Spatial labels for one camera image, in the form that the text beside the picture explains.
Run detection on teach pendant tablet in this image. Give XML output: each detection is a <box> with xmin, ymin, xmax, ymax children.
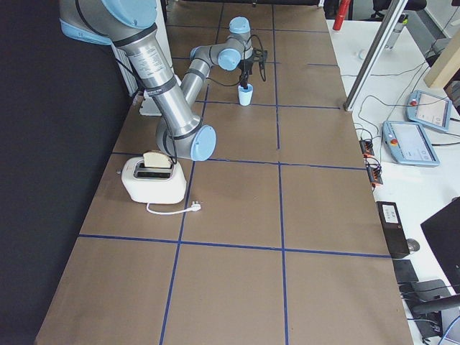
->
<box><xmin>382</xmin><ymin>121</ymin><xmax>440</xmax><ymax>167</ymax></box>
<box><xmin>405</xmin><ymin>90</ymin><xmax>453</xmax><ymax>132</ymax></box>

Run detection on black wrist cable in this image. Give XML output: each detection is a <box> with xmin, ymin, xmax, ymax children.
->
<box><xmin>206</xmin><ymin>34</ymin><xmax>267</xmax><ymax>87</ymax></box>

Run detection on black box with label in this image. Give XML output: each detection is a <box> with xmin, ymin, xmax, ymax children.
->
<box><xmin>376</xmin><ymin>201</ymin><xmax>410</xmax><ymax>259</ymax></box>

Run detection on orange black connector board far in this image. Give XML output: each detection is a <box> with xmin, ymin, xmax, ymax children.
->
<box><xmin>359</xmin><ymin>139</ymin><xmax>374</xmax><ymax>157</ymax></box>

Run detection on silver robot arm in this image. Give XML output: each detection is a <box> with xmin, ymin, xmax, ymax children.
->
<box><xmin>59</xmin><ymin>0</ymin><xmax>267</xmax><ymax>161</ymax></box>

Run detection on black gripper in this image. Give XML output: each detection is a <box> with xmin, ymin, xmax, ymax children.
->
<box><xmin>238</xmin><ymin>49</ymin><xmax>268</xmax><ymax>89</ymax></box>

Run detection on white toaster power cable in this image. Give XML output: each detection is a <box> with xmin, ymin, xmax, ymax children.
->
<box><xmin>145</xmin><ymin>200</ymin><xmax>204</xmax><ymax>216</ymax></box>

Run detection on toast bread slice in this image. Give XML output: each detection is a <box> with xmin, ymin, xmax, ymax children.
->
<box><xmin>143</xmin><ymin>150</ymin><xmax>173</xmax><ymax>169</ymax></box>

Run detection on far teach pendant tablet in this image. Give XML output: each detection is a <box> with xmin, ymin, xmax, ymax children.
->
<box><xmin>405</xmin><ymin>90</ymin><xmax>453</xmax><ymax>132</ymax></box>

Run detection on orange black connector board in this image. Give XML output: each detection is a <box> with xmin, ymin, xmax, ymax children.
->
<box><xmin>359</xmin><ymin>139</ymin><xmax>374</xmax><ymax>157</ymax></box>
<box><xmin>365</xmin><ymin>161</ymin><xmax>383</xmax><ymax>188</ymax></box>

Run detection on red cylinder bottle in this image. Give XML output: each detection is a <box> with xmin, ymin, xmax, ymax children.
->
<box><xmin>333</xmin><ymin>0</ymin><xmax>351</xmax><ymax>32</ymax></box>

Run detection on cream white toaster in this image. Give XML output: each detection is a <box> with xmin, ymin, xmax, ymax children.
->
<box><xmin>121</xmin><ymin>157</ymin><xmax>187</xmax><ymax>204</ymax></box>

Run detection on light blue cup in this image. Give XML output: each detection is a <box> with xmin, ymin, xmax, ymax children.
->
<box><xmin>239</xmin><ymin>99</ymin><xmax>251</xmax><ymax>106</ymax></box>
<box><xmin>238</xmin><ymin>83</ymin><xmax>254</xmax><ymax>101</ymax></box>

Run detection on orange black connector board near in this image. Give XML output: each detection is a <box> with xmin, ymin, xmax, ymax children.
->
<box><xmin>365</xmin><ymin>161</ymin><xmax>383</xmax><ymax>188</ymax></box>

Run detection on near teach pendant tablet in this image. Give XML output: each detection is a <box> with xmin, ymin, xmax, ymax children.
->
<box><xmin>382</xmin><ymin>121</ymin><xmax>440</xmax><ymax>167</ymax></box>

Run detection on aluminium frame post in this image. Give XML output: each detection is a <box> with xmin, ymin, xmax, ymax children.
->
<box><xmin>344</xmin><ymin>0</ymin><xmax>408</xmax><ymax>112</ymax></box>

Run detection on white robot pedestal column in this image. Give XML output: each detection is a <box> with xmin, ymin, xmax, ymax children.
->
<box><xmin>139</xmin><ymin>18</ymin><xmax>174</xmax><ymax>116</ymax></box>

